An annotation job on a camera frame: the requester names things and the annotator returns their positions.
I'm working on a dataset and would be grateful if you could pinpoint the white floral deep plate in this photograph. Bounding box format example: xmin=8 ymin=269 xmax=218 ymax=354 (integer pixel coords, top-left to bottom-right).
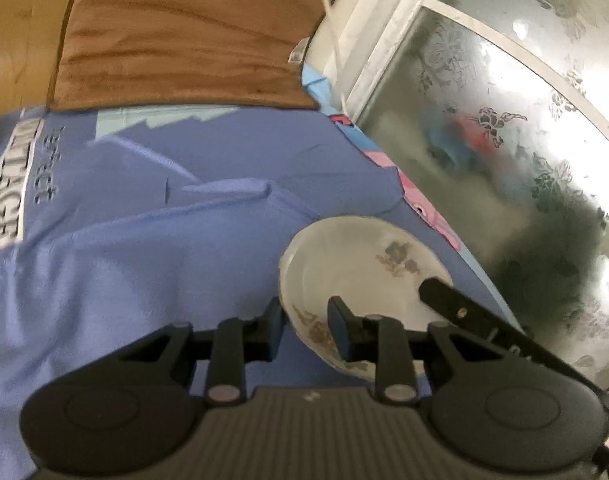
xmin=280 ymin=216 xmax=453 ymax=382

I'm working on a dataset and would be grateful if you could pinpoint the brown seat cushion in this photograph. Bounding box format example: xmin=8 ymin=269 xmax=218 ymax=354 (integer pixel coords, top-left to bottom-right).
xmin=48 ymin=0 xmax=324 ymax=110

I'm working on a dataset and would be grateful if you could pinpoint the blue printed tablecloth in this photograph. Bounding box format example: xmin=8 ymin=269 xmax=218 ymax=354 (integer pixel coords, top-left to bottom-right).
xmin=0 ymin=67 xmax=513 ymax=479

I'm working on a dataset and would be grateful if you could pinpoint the frosted floral glass door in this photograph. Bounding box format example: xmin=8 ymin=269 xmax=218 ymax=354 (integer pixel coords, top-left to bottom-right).
xmin=347 ymin=0 xmax=609 ymax=390

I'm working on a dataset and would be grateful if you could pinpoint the white power cable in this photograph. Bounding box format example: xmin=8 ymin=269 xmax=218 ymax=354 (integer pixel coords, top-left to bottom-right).
xmin=314 ymin=0 xmax=351 ymax=111

